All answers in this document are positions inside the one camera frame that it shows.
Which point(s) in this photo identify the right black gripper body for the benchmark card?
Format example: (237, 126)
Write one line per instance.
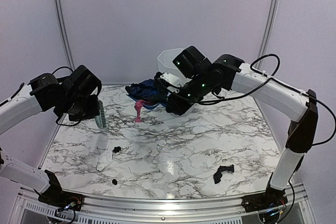
(183, 106)

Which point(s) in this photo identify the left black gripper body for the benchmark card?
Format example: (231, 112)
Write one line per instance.
(81, 110)

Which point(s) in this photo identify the green hand brush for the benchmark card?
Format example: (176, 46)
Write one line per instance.
(100, 119)

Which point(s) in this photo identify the blue plastic dustpan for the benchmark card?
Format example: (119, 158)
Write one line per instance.
(153, 97)

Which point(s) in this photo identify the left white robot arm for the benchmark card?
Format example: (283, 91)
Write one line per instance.
(71, 152)

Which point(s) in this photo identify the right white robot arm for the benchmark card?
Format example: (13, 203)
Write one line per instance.
(230, 78)

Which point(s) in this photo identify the black and navy paper scrap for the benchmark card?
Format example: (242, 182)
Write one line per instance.
(149, 83)

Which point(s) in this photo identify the translucent white plastic bin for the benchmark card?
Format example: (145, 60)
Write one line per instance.
(168, 61)

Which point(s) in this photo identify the small black paper scrap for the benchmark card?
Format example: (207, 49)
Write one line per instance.
(116, 149)

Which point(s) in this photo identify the white crumpled paper scrap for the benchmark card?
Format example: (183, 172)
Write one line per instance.
(104, 160)

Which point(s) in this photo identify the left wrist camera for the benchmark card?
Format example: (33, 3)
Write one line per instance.
(82, 82)

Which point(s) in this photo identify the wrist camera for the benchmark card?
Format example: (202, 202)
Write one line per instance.
(191, 62)
(82, 82)

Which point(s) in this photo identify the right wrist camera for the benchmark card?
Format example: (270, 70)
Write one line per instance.
(191, 62)

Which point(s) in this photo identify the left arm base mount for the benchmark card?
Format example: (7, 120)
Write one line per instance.
(55, 195)

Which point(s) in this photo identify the aluminium front frame rail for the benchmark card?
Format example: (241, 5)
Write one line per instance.
(108, 209)

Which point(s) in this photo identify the right aluminium corner post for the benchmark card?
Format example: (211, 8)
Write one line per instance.
(270, 21)

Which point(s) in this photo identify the aluminium corner post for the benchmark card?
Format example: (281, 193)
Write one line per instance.
(270, 21)
(64, 35)

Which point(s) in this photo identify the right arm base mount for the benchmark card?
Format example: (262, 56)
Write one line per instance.
(268, 199)

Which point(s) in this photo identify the left aluminium corner post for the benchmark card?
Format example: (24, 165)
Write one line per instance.
(64, 35)

